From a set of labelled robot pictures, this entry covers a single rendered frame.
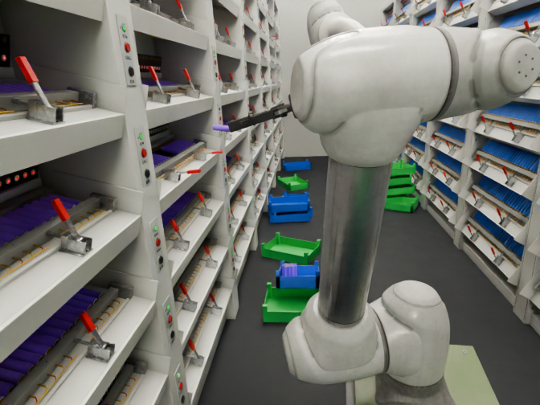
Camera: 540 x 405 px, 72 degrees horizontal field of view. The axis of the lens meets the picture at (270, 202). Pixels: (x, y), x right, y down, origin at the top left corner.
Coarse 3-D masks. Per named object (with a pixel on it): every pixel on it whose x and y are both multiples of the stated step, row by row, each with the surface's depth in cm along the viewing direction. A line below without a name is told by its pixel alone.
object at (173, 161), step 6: (198, 144) 134; (186, 150) 122; (192, 150) 124; (198, 150) 131; (204, 150) 134; (180, 156) 114; (186, 156) 119; (168, 162) 105; (174, 162) 108; (180, 162) 112; (186, 162) 114; (156, 168) 98; (162, 168) 99; (168, 168) 103; (156, 174) 95
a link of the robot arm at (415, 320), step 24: (408, 288) 87; (432, 288) 87; (384, 312) 86; (408, 312) 82; (432, 312) 82; (408, 336) 81; (432, 336) 81; (408, 360) 83; (432, 360) 84; (408, 384) 87; (432, 384) 87
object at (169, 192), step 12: (168, 132) 137; (180, 132) 140; (192, 132) 140; (204, 144) 139; (216, 144) 140; (216, 156) 138; (180, 168) 110; (192, 168) 113; (204, 168) 123; (156, 180) 83; (180, 180) 100; (192, 180) 110; (168, 192) 90; (180, 192) 100; (168, 204) 92
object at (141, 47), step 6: (0, 18) 66; (0, 24) 66; (0, 30) 66; (138, 36) 120; (144, 36) 124; (150, 36) 129; (138, 42) 120; (144, 42) 124; (150, 42) 129; (138, 48) 119; (144, 48) 124; (150, 48) 129; (144, 54) 124; (150, 54) 129; (12, 66) 68
